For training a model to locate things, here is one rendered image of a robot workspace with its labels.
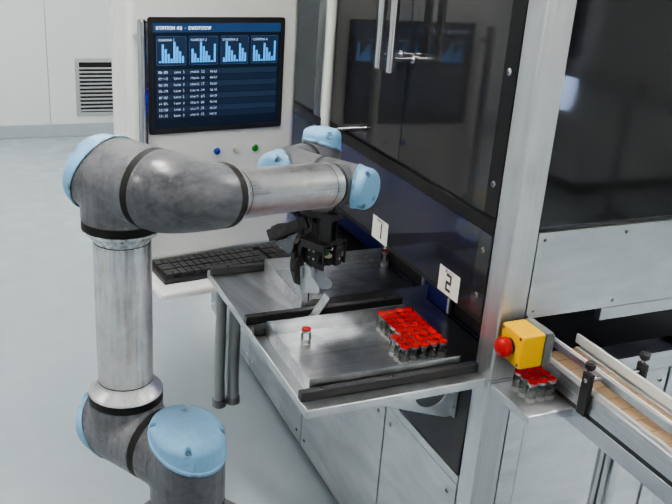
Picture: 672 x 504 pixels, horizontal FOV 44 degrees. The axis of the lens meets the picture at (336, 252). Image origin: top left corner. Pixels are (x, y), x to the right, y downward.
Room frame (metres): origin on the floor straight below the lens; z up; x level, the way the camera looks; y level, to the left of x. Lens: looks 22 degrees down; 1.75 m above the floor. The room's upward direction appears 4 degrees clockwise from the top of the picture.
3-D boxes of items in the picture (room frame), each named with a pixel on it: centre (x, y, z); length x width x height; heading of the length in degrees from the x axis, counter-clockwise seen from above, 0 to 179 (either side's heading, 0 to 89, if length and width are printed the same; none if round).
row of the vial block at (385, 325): (1.64, -0.15, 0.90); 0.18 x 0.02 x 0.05; 25
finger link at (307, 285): (1.55, 0.05, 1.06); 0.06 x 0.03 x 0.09; 52
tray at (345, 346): (1.61, -0.07, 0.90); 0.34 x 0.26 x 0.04; 115
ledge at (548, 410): (1.48, -0.43, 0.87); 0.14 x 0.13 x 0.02; 115
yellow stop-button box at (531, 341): (1.48, -0.38, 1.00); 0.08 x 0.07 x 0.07; 115
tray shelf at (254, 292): (1.78, -0.03, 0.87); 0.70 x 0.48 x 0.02; 25
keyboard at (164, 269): (2.21, 0.32, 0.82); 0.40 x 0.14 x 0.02; 123
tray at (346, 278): (1.96, -0.03, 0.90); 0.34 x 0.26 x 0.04; 115
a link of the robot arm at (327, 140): (1.56, 0.04, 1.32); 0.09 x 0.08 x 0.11; 146
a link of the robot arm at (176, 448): (1.09, 0.21, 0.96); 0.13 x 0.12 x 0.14; 56
